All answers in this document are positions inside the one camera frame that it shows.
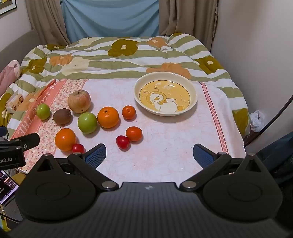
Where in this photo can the red cherry tomato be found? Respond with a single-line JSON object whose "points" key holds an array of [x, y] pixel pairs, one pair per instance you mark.
{"points": [[123, 142], [78, 148]]}

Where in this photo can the beige curtain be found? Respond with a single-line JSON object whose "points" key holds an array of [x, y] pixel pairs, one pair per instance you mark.
{"points": [[187, 18], [45, 20]]}

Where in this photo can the large orange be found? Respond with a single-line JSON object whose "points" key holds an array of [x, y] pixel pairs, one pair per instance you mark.
{"points": [[108, 117], [65, 139]]}

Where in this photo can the cream bowl with duck print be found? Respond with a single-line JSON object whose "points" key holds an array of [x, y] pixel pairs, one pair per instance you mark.
{"points": [[164, 98]]}

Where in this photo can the large green apple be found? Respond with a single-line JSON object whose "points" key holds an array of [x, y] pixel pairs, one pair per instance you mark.
{"points": [[87, 123]]}

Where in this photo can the dark blue cloth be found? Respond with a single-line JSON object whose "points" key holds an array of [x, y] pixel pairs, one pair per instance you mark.
{"points": [[278, 158]]}

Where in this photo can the pink printed cloth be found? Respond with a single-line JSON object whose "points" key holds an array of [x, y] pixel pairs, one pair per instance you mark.
{"points": [[160, 141]]}

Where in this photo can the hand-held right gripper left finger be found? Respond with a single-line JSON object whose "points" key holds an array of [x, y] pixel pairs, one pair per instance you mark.
{"points": [[97, 155]]}

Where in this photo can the white plastic bag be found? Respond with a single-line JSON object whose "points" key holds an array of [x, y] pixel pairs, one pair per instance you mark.
{"points": [[256, 121]]}

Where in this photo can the small mandarin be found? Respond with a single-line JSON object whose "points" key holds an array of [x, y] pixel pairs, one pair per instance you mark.
{"points": [[134, 133], [128, 112]]}

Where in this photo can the white tissue packet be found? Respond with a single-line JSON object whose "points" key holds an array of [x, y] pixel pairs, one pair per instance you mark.
{"points": [[14, 103]]}

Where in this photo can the brown kiwi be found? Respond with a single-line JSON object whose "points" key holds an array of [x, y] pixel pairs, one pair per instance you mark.
{"points": [[62, 116]]}

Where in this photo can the yellow-red apple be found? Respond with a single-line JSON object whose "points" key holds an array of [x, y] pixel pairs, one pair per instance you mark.
{"points": [[79, 101]]}

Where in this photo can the pink plush pillow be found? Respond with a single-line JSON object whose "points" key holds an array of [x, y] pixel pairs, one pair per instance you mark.
{"points": [[8, 75]]}

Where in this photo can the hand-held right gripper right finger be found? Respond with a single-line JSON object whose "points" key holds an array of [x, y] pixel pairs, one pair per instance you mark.
{"points": [[202, 155]]}

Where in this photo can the framed wall picture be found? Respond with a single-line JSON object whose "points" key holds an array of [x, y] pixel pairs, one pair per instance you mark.
{"points": [[6, 6]]}

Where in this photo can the small green apple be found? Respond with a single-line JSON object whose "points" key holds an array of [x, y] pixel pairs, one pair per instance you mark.
{"points": [[43, 111]]}

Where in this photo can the light blue sheet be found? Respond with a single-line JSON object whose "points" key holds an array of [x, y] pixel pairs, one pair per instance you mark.
{"points": [[109, 18]]}

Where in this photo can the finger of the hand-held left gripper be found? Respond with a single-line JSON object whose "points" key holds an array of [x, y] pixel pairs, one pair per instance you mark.
{"points": [[2, 131], [26, 140]]}

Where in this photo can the grey bed headboard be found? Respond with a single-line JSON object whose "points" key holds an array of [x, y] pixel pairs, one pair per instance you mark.
{"points": [[18, 44]]}

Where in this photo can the striped floral blanket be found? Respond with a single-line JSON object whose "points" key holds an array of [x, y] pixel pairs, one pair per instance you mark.
{"points": [[137, 61]]}

